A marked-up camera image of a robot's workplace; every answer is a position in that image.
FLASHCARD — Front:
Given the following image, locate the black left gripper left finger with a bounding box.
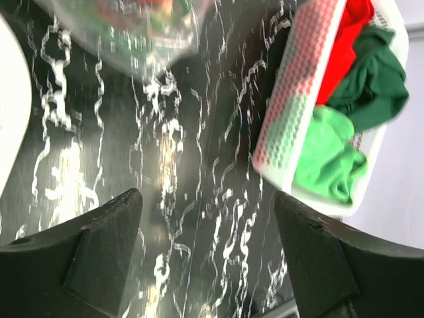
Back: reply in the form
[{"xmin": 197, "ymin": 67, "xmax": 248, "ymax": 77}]
[{"xmin": 1, "ymin": 188, "xmax": 143, "ymax": 317}]

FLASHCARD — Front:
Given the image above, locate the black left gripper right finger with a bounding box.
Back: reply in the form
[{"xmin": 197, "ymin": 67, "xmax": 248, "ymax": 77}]
[{"xmin": 274, "ymin": 192, "xmax": 423, "ymax": 318}]

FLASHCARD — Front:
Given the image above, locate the clear zip top bag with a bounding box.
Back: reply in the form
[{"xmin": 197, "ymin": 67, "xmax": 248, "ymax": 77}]
[{"xmin": 38, "ymin": 0, "xmax": 212, "ymax": 80}]

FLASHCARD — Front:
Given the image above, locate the light green cloth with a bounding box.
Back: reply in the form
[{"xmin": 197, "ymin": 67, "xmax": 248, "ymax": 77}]
[{"xmin": 293, "ymin": 107, "xmax": 368, "ymax": 205}]

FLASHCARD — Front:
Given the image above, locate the white oval perforated basket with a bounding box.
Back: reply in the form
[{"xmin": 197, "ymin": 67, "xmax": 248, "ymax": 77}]
[{"xmin": 0, "ymin": 17, "xmax": 32, "ymax": 190}]

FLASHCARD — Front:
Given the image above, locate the dark green cloth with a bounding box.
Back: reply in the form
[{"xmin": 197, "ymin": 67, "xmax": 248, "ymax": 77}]
[{"xmin": 327, "ymin": 25, "xmax": 409, "ymax": 133}]

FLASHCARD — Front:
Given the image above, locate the white rectangular plastic basket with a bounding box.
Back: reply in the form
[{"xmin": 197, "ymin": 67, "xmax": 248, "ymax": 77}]
[{"xmin": 251, "ymin": 0, "xmax": 411, "ymax": 218}]

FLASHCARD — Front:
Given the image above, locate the red cloth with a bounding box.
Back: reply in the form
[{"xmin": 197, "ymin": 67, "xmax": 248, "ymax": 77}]
[{"xmin": 316, "ymin": 0, "xmax": 374, "ymax": 105}]

